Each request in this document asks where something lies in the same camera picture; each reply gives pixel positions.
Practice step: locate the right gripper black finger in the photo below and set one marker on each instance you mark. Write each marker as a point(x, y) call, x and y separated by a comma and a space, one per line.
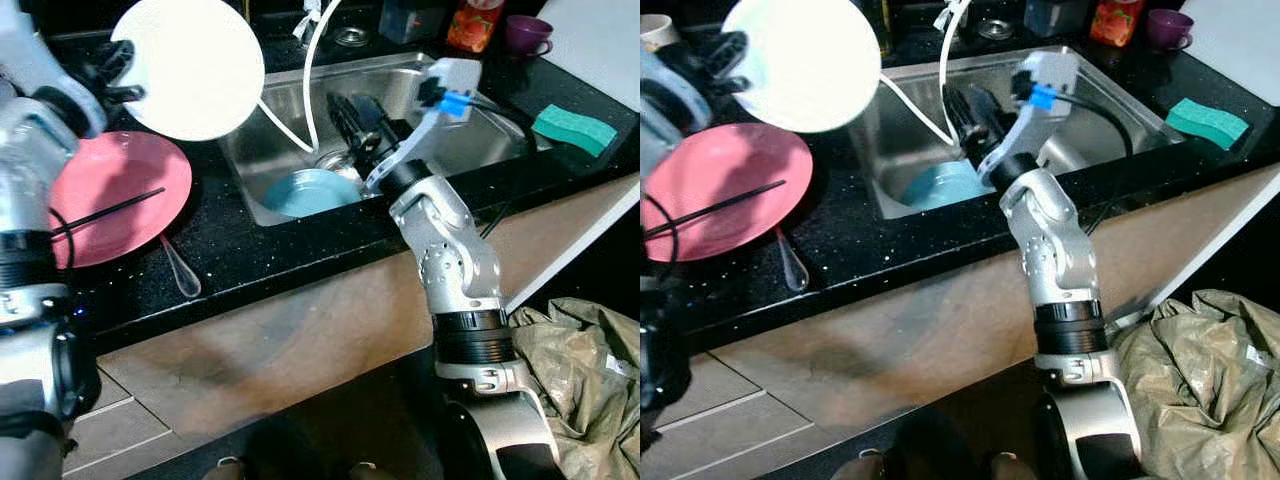
point(985, 105)
point(958, 112)
point(343, 120)
point(370, 115)

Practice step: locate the blue round plate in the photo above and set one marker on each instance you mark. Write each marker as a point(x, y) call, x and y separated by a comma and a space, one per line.
point(940, 188)
point(305, 195)

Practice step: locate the pink round plate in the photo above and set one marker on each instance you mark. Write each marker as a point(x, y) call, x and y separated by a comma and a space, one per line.
point(730, 160)
point(120, 170)

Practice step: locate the black chopstick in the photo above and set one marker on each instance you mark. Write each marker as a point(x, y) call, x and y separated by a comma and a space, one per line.
point(110, 212)
point(716, 209)

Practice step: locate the silver metal spoon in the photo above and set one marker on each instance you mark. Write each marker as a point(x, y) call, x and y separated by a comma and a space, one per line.
point(185, 280)
point(797, 275)

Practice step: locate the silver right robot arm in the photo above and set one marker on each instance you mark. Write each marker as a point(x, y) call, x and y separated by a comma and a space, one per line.
point(450, 260)
point(1060, 240)

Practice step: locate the stainless steel sink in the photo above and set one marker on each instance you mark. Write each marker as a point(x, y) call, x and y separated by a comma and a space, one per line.
point(1090, 150)
point(400, 75)

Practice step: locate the white mug with fruit print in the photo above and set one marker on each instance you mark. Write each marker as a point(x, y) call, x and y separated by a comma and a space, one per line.
point(658, 32)

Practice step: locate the small round metal strainer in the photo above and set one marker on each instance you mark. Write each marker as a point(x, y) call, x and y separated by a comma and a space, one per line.
point(351, 37)
point(995, 29)

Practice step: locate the white tap fitting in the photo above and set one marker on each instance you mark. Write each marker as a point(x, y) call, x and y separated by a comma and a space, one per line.
point(948, 15)
point(308, 25)

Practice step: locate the dark translucent container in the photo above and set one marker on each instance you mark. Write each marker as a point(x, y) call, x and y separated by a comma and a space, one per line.
point(1055, 15)
point(412, 20)

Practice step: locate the orange juice carton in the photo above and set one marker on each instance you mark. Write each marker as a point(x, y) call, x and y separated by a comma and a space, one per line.
point(475, 25)
point(1117, 20)

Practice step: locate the green sponge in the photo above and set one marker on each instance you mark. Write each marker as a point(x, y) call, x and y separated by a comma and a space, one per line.
point(575, 130)
point(1208, 123)

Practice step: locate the purple cup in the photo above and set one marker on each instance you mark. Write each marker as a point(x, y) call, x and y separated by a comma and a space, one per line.
point(525, 32)
point(1168, 27)

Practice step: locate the beige cabinet door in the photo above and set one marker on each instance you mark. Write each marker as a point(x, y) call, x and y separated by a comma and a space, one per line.
point(1180, 230)
point(300, 320)
point(560, 230)
point(900, 310)

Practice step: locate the beige drawer front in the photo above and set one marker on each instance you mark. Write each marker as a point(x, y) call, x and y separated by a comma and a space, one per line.
point(115, 435)
point(745, 430)
point(790, 455)
point(112, 395)
point(150, 460)
point(720, 390)

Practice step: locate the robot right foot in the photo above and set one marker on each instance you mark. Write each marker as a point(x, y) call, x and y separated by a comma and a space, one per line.
point(1010, 465)
point(365, 470)

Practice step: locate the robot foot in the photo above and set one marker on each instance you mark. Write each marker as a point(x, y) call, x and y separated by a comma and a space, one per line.
point(365, 470)
point(865, 465)
point(225, 468)
point(1010, 465)

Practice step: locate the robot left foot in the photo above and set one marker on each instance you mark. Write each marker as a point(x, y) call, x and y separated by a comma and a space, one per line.
point(225, 468)
point(865, 465)

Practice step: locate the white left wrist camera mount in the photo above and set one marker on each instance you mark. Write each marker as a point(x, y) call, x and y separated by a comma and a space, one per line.
point(650, 70)
point(30, 50)

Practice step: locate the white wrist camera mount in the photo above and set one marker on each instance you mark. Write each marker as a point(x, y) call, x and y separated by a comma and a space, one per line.
point(460, 75)
point(30, 50)
point(1050, 70)
point(650, 70)

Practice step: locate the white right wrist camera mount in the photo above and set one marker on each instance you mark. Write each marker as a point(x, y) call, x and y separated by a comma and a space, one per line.
point(1050, 70)
point(460, 75)

